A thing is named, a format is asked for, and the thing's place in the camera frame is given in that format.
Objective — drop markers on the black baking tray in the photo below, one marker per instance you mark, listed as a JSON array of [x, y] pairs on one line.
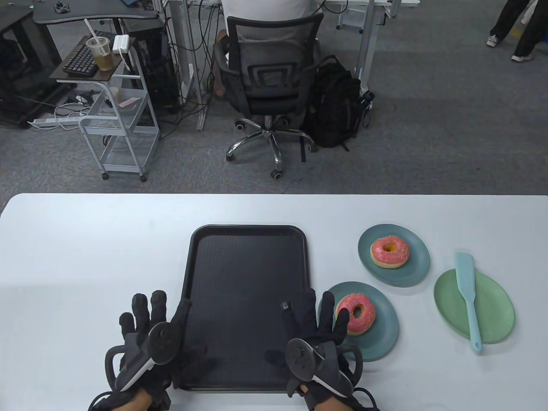
[[244, 278]]

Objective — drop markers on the person's left hand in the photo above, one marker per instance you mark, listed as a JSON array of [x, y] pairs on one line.
[[141, 317]]

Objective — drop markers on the black handheld device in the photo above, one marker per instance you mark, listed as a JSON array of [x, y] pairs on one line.
[[368, 99]]

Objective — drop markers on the pink flat packet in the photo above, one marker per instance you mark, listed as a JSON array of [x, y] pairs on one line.
[[128, 102]]

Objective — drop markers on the teal round plate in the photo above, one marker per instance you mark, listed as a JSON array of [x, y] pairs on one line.
[[419, 257], [381, 342]]

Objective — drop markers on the black keyboard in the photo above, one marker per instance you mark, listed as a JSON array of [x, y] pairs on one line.
[[81, 60]]

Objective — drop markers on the black computer tower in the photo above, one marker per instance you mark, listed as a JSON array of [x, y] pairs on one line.
[[158, 77]]

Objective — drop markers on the plastic drink cup with straw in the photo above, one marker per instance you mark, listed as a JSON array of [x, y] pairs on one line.
[[102, 58]]

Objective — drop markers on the white rolling cart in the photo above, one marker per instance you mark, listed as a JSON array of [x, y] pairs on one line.
[[109, 73]]

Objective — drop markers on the white desk frame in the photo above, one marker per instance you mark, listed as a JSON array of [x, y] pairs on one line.
[[366, 51], [188, 51]]

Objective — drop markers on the pink frosted mini donut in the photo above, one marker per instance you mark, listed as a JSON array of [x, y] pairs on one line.
[[364, 317], [379, 257]]

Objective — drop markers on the black desk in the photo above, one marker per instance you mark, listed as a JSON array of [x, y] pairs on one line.
[[94, 10]]

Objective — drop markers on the small clear cup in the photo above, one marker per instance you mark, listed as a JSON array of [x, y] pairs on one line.
[[113, 93]]

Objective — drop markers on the person's right hand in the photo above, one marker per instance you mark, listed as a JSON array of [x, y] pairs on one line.
[[317, 317]]

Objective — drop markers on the white power strip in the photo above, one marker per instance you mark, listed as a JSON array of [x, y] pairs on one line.
[[47, 122]]

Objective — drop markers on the white power adapter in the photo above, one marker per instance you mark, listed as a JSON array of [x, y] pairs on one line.
[[120, 43]]

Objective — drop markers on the white rolling cabinet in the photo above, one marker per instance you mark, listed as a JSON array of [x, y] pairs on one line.
[[353, 17]]

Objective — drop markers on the green round plate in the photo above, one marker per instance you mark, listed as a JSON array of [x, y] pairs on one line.
[[492, 308]]

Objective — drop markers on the black backpack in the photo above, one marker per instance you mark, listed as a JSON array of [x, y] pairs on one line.
[[334, 107]]

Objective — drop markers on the person's left forearm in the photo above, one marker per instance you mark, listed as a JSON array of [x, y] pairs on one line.
[[139, 403]]

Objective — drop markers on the black mesh office chair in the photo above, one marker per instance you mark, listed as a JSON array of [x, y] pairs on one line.
[[269, 77]]

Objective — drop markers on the light blue dessert shovel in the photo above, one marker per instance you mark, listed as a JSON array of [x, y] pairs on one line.
[[464, 274]]

